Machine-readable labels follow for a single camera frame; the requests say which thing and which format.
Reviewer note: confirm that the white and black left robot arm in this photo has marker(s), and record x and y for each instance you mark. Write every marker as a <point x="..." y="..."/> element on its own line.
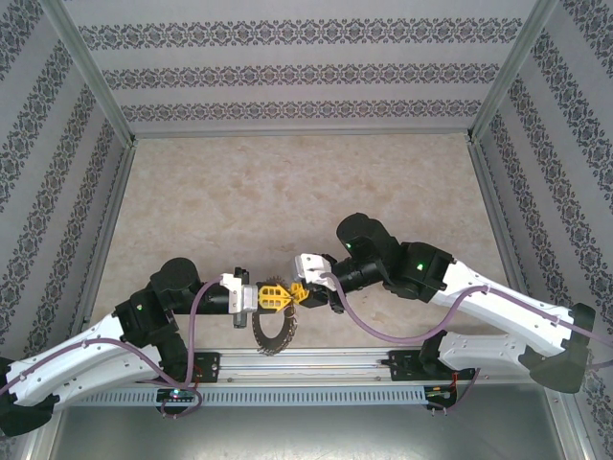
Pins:
<point x="72" y="369"/>

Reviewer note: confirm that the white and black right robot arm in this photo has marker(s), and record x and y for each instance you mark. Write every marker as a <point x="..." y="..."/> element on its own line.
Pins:
<point x="503" y="311"/>

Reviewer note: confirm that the small circuit board green light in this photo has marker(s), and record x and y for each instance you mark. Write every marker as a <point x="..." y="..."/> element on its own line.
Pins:
<point x="174" y="395"/>

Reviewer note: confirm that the grey metal sheet panel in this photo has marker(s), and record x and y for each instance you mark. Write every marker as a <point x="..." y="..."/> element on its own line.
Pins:
<point x="306" y="431"/>

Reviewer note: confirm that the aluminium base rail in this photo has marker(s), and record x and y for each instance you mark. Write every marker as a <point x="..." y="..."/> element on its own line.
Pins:
<point x="335" y="366"/>

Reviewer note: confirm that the aluminium side floor rail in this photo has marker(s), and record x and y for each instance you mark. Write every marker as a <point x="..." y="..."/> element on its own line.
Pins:
<point x="498" y="215"/>
<point x="107" y="225"/>

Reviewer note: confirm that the aluminium back floor rail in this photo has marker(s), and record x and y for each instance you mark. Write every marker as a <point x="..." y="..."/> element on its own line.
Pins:
<point x="301" y="133"/>

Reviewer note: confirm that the aluminium corner post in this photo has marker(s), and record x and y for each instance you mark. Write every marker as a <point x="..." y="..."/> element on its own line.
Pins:
<point x="512" y="72"/>
<point x="91" y="72"/>

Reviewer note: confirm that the aluminium front frame post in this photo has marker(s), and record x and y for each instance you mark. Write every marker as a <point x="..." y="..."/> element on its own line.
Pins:
<point x="572" y="426"/>

